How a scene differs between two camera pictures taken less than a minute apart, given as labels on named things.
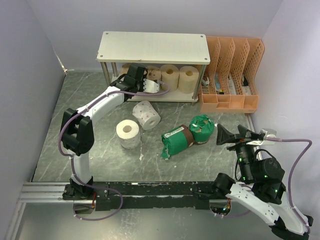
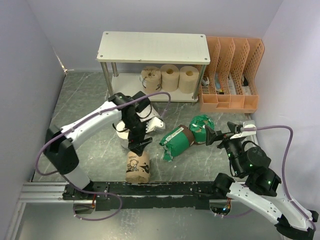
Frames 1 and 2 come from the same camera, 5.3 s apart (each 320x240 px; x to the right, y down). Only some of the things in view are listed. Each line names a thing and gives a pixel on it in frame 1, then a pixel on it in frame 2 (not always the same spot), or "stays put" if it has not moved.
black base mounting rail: x=109 y=195 stays put
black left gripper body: x=140 y=87 -> x=137 y=129
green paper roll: x=201 y=126 stays put
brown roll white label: x=124 y=68 -> x=137 y=170
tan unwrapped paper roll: x=170 y=75 stays put
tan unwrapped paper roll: x=188 y=78 stays put
